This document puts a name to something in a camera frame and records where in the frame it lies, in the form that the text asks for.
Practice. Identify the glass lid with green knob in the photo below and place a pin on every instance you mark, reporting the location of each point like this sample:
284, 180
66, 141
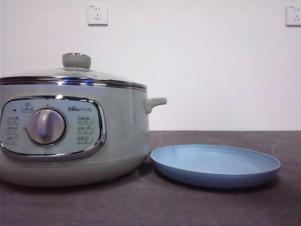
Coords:
76, 60

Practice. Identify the pale green electric steamer pot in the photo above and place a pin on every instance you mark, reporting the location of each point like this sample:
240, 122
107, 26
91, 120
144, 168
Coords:
122, 131

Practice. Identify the blue round plate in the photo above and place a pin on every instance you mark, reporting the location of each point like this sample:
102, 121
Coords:
211, 162

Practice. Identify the white wall socket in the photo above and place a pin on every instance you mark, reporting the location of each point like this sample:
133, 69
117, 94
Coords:
98, 14
294, 15

